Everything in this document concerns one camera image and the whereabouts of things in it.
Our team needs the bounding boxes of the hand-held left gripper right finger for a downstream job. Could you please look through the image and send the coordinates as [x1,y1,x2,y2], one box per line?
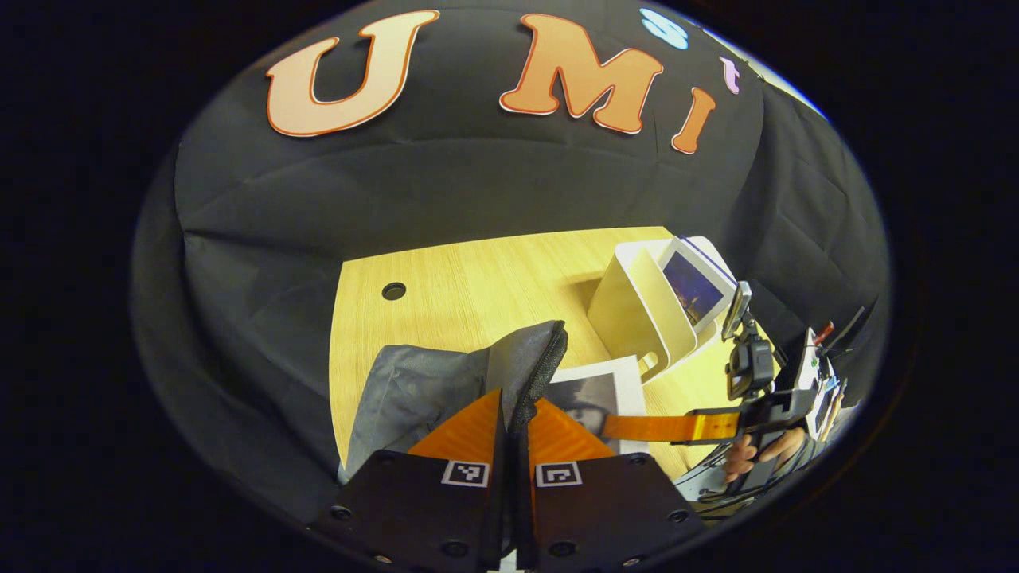
[511,398,709,573]

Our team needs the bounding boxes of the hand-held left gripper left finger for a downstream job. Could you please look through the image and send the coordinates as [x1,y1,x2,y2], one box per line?
[306,388,510,573]

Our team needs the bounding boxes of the grey portrait cover book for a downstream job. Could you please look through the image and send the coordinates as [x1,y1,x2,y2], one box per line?
[545,356,650,456]

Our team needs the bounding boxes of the blue cover book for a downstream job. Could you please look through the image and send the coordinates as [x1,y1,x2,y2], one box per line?
[661,239,737,333]

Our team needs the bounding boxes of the white bookshelf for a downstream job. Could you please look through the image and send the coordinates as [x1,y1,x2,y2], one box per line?
[588,236,737,384]

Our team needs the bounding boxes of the grey schoolbag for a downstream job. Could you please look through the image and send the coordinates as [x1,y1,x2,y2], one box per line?
[338,320,570,486]

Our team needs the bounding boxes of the black cable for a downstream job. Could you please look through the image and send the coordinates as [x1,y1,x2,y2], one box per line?
[685,446,797,514]

